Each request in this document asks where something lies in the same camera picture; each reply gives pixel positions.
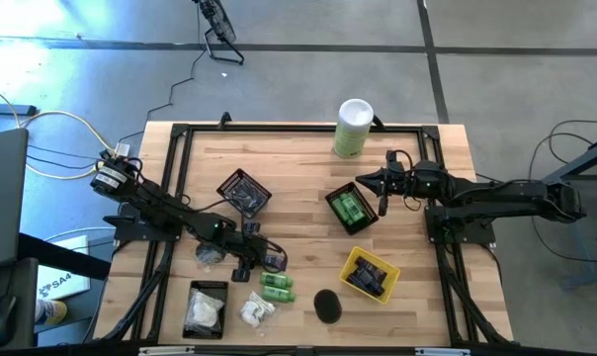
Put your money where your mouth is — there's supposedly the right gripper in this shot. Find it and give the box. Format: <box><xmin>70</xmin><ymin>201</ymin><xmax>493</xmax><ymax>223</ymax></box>
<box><xmin>356</xmin><ymin>150</ymin><xmax>418</xmax><ymax>218</ymax></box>

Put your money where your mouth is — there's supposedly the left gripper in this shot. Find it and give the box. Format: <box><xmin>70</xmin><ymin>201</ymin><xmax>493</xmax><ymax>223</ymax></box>
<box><xmin>228</xmin><ymin>221</ymin><xmax>283</xmax><ymax>283</ymax></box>

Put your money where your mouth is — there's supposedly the green travel bottle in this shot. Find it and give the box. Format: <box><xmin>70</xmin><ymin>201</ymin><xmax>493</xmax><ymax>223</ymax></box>
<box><xmin>261</xmin><ymin>285</ymin><xmax>298</xmax><ymax>305</ymax></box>
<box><xmin>348</xmin><ymin>195</ymin><xmax>367</xmax><ymax>222</ymax></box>
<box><xmin>258</xmin><ymin>270</ymin><xmax>295</xmax><ymax>290</ymax></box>
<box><xmin>338</xmin><ymin>193</ymin><xmax>360</xmax><ymax>223</ymax></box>
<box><xmin>330</xmin><ymin>196</ymin><xmax>352</xmax><ymax>224</ymax></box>

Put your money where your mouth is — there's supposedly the bagged black round pad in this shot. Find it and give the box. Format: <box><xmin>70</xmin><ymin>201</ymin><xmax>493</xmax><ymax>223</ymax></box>
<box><xmin>194</xmin><ymin>241</ymin><xmax>229</xmax><ymax>268</ymax></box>
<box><xmin>223</xmin><ymin>176</ymin><xmax>268</xmax><ymax>215</ymax></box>

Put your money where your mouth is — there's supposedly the green disinfecting wipes canister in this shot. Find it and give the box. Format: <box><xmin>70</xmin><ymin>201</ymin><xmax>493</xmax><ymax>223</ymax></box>
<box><xmin>332</xmin><ymin>98</ymin><xmax>376</xmax><ymax>160</ymax></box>

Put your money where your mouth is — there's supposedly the cotton swab bag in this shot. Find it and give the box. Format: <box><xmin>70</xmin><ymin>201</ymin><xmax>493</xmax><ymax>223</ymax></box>
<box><xmin>238</xmin><ymin>290</ymin><xmax>277</xmax><ymax>328</ymax></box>

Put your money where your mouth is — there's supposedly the long black plastic basket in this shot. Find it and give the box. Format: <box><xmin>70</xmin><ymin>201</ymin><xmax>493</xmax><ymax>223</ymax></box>
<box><xmin>182</xmin><ymin>279</ymin><xmax>230</xmax><ymax>341</ymax></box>

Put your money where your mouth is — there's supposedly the black oval bristle brush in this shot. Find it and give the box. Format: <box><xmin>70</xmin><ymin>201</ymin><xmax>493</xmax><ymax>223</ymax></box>
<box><xmin>312</xmin><ymin>289</ymin><xmax>344</xmax><ymax>325</ymax></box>

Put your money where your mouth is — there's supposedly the yellow plastic basket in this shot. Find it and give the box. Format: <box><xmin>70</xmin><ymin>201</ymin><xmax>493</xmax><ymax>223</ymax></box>
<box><xmin>338</xmin><ymin>245</ymin><xmax>401</xmax><ymax>305</ymax></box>

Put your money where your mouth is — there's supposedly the blue-grey metal cart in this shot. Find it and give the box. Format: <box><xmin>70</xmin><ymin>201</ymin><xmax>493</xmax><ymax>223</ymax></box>
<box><xmin>528</xmin><ymin>133</ymin><xmax>597</xmax><ymax>292</ymax></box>

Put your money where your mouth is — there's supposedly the white printed box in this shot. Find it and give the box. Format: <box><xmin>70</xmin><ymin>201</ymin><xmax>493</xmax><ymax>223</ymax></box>
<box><xmin>35</xmin><ymin>235</ymin><xmax>93</xmax><ymax>302</ymax></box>

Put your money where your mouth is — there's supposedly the black floor fan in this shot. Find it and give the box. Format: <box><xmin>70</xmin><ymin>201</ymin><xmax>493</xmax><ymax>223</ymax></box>
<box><xmin>192</xmin><ymin>0</ymin><xmax>246</xmax><ymax>66</ymax></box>

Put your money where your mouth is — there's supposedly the yellow and white cup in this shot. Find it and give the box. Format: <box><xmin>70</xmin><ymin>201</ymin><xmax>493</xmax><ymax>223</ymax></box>
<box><xmin>34</xmin><ymin>298</ymin><xmax>69</xmax><ymax>327</ymax></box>

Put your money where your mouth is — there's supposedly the black desk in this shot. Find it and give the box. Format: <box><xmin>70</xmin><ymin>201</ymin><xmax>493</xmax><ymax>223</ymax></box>
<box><xmin>0</xmin><ymin>231</ymin><xmax>113</xmax><ymax>350</ymax></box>

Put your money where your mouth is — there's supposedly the dark grey monitor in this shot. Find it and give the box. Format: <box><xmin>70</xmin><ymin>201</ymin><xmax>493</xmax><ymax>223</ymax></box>
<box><xmin>0</xmin><ymin>128</ymin><xmax>30</xmax><ymax>271</ymax></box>

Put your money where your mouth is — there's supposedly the black floor bar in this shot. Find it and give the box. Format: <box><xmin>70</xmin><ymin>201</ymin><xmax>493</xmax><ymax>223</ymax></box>
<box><xmin>0</xmin><ymin>102</ymin><xmax>39</xmax><ymax>118</ymax></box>

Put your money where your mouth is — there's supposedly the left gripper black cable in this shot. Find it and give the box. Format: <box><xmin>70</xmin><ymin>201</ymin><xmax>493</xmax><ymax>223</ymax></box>
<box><xmin>179</xmin><ymin>195</ymin><xmax>290</xmax><ymax>274</ymax></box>

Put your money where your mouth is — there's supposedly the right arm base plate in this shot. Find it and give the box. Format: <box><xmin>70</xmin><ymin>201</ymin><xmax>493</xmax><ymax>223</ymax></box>
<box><xmin>424</xmin><ymin>205</ymin><xmax>497</xmax><ymax>245</ymax></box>

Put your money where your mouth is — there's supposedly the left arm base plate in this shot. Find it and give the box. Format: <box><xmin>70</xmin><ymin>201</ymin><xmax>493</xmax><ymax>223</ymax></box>
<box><xmin>103</xmin><ymin>215</ymin><xmax>185</xmax><ymax>243</ymax></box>

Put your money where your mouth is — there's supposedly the black floor cable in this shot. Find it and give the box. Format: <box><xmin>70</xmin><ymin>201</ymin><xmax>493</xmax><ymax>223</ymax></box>
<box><xmin>527</xmin><ymin>118</ymin><xmax>597</xmax><ymax>264</ymax></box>

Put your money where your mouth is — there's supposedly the black fan cable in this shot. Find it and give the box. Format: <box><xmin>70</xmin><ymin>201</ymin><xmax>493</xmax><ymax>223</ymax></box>
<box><xmin>115</xmin><ymin>4</ymin><xmax>202</xmax><ymax>144</ymax></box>

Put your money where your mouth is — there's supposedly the yellow floor cable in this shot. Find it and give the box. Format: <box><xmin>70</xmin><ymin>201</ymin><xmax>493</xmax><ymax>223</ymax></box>
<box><xmin>0</xmin><ymin>81</ymin><xmax>122</xmax><ymax>180</ymax></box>

